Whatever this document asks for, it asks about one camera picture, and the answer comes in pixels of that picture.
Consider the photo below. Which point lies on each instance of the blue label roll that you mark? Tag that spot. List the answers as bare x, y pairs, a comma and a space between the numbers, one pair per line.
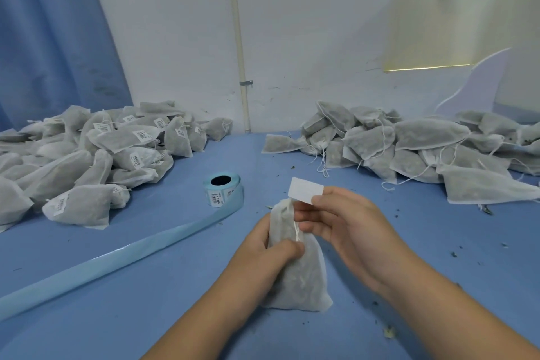
222, 191

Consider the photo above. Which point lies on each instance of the grey pipe clamp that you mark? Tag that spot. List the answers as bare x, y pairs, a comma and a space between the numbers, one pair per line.
245, 83

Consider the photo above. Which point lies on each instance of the white herb bag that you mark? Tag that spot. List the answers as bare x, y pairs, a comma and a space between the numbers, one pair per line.
299, 275

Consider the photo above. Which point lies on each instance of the person's left forearm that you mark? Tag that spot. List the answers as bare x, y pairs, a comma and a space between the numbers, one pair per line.
194, 334

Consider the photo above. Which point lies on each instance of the white peeled label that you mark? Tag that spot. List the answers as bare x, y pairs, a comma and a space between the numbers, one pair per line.
305, 190

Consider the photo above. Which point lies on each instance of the blue curtain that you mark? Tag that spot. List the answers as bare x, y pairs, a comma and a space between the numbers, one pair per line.
51, 35

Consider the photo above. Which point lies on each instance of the large beige panel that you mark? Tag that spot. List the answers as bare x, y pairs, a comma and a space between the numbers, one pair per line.
523, 35

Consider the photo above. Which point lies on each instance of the pile of unlabelled herb bags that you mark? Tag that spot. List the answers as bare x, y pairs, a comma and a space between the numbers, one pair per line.
405, 149

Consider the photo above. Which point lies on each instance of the person's right hand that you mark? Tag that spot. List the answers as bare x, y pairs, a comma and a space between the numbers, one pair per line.
359, 233

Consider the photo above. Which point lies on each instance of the white wall pipe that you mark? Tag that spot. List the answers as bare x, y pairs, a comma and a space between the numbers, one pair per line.
238, 35

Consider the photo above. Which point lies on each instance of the person's left hand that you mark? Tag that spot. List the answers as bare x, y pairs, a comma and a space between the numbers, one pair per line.
257, 263

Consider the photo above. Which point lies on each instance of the pile of labelled herb bags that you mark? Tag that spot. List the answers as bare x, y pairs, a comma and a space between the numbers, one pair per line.
89, 161

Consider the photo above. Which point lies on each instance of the white curved board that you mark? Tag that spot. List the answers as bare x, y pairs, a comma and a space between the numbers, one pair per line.
477, 85

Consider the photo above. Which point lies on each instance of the person's right forearm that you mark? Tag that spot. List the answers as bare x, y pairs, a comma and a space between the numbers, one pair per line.
460, 322

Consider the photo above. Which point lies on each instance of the dried herb crumb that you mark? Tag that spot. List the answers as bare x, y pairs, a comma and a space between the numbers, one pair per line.
389, 332

